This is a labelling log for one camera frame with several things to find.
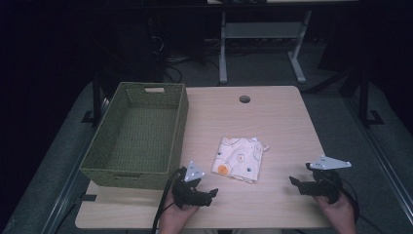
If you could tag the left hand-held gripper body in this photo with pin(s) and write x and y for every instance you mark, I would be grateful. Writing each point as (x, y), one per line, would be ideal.
(188, 191)

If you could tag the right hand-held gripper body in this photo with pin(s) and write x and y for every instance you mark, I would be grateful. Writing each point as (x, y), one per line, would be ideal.
(324, 182)

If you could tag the patterned white cloth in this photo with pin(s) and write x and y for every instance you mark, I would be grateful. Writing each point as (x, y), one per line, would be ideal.
(238, 159)

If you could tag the green woven basket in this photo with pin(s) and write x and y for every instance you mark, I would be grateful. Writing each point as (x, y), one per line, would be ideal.
(139, 136)

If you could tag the person's left hand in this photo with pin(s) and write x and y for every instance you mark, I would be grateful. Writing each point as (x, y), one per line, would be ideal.
(175, 217)

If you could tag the person's right hand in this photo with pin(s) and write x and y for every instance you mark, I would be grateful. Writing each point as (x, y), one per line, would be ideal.
(339, 214)

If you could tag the black metal stand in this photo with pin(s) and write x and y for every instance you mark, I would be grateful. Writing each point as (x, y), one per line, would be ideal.
(96, 97)
(365, 97)

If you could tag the grey metal table frame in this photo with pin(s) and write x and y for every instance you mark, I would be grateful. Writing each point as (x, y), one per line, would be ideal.
(263, 42)

